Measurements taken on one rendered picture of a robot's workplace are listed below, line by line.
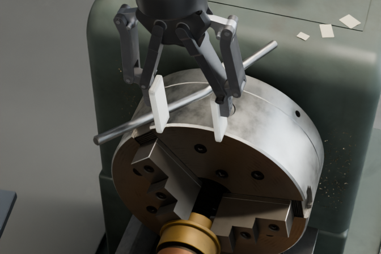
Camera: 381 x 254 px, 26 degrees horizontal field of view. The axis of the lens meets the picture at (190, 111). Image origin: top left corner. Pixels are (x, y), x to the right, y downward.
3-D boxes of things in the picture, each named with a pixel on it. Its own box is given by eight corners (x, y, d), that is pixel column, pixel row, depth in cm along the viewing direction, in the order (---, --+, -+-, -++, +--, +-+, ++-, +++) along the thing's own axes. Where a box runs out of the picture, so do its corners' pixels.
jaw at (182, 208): (188, 174, 129) (138, 125, 124) (211, 166, 126) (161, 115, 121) (165, 230, 122) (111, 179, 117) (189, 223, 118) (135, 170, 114)
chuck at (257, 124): (130, 189, 147) (130, 60, 124) (303, 238, 141) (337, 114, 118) (111, 228, 141) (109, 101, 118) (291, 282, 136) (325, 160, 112)
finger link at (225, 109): (219, 76, 94) (245, 79, 93) (223, 108, 97) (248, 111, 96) (216, 84, 93) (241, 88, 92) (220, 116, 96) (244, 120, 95)
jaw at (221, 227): (228, 174, 126) (305, 182, 122) (233, 195, 129) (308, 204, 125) (207, 231, 119) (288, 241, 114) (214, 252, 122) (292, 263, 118)
